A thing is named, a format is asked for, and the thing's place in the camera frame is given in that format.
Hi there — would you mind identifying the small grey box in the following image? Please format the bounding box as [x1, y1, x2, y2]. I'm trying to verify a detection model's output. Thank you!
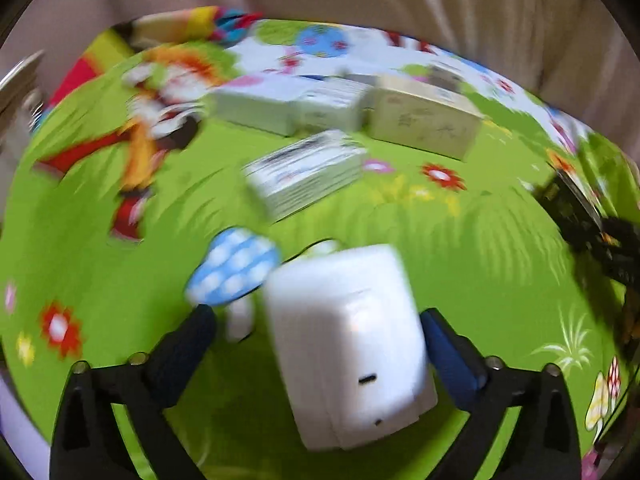
[426, 62, 478, 95]

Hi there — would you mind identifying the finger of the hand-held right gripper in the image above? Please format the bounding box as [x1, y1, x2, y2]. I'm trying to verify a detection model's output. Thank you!
[532, 170, 608, 243]

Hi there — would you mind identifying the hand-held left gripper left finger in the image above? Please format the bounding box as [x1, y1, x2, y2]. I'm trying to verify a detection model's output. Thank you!
[49, 304, 218, 480]

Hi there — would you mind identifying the white rounded box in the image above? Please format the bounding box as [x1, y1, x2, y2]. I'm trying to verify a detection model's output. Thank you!
[262, 244, 439, 452]

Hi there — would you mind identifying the pale cardboard box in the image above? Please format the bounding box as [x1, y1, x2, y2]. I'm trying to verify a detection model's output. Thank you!
[369, 76, 485, 160]

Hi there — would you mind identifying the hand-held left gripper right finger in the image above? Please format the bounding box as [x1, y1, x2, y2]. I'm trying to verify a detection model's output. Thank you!
[419, 307, 584, 480]

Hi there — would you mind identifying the small white striped box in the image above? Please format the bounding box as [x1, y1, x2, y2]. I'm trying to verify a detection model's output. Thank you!
[294, 78, 373, 133]

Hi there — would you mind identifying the beige curtain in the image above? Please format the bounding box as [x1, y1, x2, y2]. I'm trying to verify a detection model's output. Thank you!
[0, 0, 640, 131]

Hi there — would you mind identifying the printed cartoon blanket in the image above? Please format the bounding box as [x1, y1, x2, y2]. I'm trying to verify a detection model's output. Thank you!
[0, 6, 640, 480]

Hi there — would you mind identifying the silver metal stand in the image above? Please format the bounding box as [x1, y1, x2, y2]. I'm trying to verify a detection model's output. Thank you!
[0, 50, 48, 133]

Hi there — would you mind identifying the white printed box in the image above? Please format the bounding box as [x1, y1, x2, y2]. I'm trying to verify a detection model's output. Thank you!
[242, 130, 368, 223]

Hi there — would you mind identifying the flat white box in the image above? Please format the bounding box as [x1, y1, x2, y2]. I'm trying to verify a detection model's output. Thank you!
[207, 76, 313, 137]

